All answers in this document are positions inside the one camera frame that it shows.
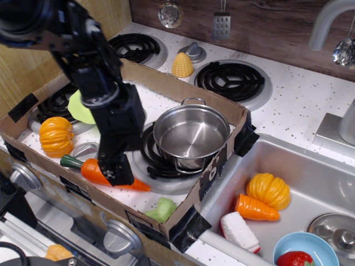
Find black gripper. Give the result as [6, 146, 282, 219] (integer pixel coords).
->
[82, 81, 145, 186]

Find orange toy carrot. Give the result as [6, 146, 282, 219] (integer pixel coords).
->
[60, 154, 151, 193]

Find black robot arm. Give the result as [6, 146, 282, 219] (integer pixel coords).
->
[1, 1, 145, 186]

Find light green plastic plate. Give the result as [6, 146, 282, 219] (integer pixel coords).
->
[68, 90, 95, 125]

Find orange carrot half in sink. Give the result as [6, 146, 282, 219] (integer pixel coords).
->
[234, 194, 280, 221]

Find silver stove knob front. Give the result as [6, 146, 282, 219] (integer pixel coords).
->
[70, 142, 99, 162]

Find silver stove knob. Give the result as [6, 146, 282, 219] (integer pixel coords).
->
[70, 142, 99, 162]
[179, 42, 207, 64]

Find black front right burner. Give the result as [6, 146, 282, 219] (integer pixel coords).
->
[126, 122, 200, 195]

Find black burner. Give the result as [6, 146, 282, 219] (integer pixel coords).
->
[126, 122, 200, 195]
[189, 59, 272, 111]
[109, 33, 168, 69]
[28, 83, 94, 135]

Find brown cardboard fence box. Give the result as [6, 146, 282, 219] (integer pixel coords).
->
[1, 60, 248, 252]

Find green toy vegetable piece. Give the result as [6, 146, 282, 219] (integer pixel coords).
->
[144, 197, 177, 223]

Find orange toy pumpkin in box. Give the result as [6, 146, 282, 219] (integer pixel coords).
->
[39, 116, 74, 158]

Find silver oven knob right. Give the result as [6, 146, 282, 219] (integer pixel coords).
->
[103, 219, 143, 259]

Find silver oven knob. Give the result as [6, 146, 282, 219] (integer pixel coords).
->
[103, 219, 143, 259]
[10, 162, 42, 191]

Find stainless steel pot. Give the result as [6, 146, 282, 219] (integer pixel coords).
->
[153, 98, 231, 174]

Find black front left burner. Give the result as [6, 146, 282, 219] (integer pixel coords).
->
[28, 83, 94, 135]

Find silver oven knob left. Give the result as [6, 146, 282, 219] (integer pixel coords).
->
[10, 162, 42, 191]

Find orange toy piece bottom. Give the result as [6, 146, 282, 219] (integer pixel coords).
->
[45, 244, 73, 262]

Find yellow toy corn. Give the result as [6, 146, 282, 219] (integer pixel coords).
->
[172, 52, 194, 78]

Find black back left burner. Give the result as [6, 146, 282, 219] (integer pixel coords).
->
[109, 33, 168, 69]

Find white red toy cheese wedge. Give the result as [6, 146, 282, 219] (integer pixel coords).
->
[220, 212, 261, 253]

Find silver stove knob back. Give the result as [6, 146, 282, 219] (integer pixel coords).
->
[179, 42, 207, 64]

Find black back right burner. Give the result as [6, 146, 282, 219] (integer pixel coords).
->
[189, 59, 272, 111]

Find orange toy pumpkin in sink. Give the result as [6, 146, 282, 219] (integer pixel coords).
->
[246, 173, 291, 211]

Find silver sink basin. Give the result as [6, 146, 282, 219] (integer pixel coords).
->
[200, 135, 354, 265]

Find hanging silver strainer ladle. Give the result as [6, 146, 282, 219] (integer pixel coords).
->
[158, 1, 184, 29]

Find red toy strawberry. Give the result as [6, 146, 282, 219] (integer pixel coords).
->
[276, 251, 315, 266]

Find light blue bowl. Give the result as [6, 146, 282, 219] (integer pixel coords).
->
[273, 232, 339, 265]

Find silver toy faucet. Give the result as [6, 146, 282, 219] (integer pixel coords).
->
[308, 0, 355, 153]

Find silver pot lid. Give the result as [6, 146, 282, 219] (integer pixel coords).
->
[307, 213, 354, 265]

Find black cable bottom left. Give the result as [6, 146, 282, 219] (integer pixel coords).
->
[0, 241, 28, 266]

